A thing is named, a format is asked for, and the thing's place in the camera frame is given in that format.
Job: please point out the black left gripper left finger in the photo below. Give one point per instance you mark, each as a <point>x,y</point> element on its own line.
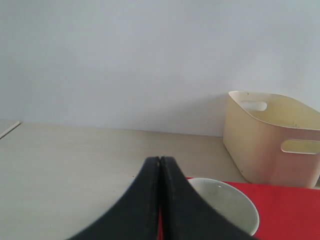
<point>135,215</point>

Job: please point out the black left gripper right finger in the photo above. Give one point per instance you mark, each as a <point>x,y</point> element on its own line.
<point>184,213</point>

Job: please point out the white ceramic bowl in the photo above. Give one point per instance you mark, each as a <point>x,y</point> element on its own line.
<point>229,202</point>

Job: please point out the red tablecloth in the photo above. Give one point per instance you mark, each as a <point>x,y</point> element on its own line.
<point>285,213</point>

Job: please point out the cream plastic bin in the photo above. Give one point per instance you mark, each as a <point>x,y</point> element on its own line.
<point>273,139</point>

